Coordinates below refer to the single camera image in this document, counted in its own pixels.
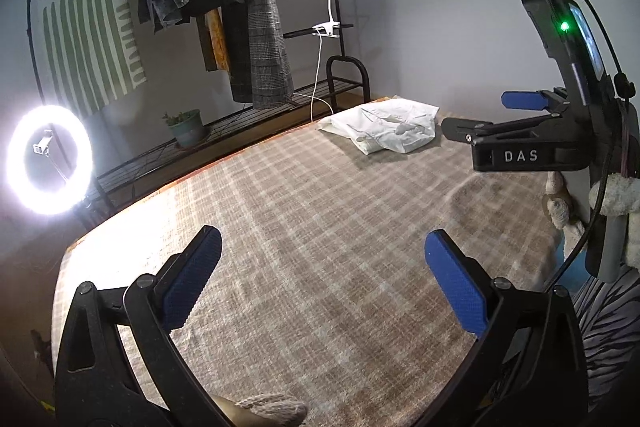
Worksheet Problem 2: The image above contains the yellow scarf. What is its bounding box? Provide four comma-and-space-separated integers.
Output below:
197, 9, 232, 72

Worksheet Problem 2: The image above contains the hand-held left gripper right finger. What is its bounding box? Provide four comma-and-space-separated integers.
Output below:
417, 229, 590, 427

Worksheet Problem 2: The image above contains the white plush toy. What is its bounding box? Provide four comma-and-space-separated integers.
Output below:
542, 172, 586, 238

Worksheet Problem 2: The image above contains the beige knit cloth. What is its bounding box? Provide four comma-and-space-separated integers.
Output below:
215, 391, 308, 427

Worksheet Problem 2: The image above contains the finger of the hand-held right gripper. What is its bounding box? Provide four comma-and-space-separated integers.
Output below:
501, 89, 571, 112
441, 109, 571, 145

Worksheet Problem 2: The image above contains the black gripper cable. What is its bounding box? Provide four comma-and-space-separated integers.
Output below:
540, 0, 633, 295

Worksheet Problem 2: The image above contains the green striped wall hanging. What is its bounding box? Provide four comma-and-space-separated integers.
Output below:
37, 0, 148, 118

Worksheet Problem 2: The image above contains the black metal clothes rack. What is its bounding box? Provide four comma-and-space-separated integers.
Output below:
25, 0, 371, 228

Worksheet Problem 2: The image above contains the zebra striped cloth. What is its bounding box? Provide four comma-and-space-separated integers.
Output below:
570, 267, 640, 423

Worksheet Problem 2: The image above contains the ring light on stand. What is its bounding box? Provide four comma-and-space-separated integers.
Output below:
6, 104, 108, 230

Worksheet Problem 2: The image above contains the grey plaid coat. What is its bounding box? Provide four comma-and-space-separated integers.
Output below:
222, 0, 295, 108

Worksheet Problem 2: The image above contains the beige plaid blanket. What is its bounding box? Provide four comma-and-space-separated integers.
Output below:
52, 96, 576, 427

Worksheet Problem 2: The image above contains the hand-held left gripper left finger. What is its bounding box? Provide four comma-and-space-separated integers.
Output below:
52, 224, 223, 427

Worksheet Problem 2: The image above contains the white lamp cable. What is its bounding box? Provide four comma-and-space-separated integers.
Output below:
292, 34, 336, 122

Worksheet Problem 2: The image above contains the blue mat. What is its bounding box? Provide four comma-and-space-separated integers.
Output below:
560, 247, 591, 288

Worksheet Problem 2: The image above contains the white long-sleeved shirt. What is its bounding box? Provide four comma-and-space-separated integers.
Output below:
317, 96, 441, 155

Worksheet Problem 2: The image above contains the potted plant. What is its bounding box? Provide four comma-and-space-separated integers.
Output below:
162, 108, 208, 149

